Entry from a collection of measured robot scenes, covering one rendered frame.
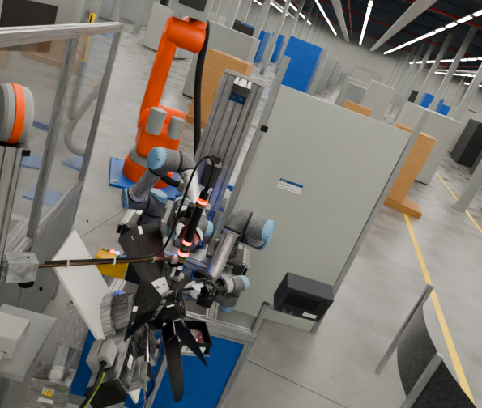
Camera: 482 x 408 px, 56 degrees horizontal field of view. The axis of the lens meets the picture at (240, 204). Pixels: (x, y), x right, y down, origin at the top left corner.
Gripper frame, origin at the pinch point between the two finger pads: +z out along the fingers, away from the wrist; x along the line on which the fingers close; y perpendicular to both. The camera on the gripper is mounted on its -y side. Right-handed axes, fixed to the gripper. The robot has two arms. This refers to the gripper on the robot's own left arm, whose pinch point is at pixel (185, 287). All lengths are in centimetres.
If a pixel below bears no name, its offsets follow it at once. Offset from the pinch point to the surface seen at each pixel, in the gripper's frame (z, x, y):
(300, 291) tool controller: -58, -6, 19
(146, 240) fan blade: 23.8, -21.7, -8.2
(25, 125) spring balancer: 82, -71, 1
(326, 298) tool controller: -69, -8, 27
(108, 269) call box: 16.3, 19.7, -36.7
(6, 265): 78, -23, 1
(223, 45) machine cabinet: -641, 53, -861
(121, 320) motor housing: 34.3, 3.5, 9.0
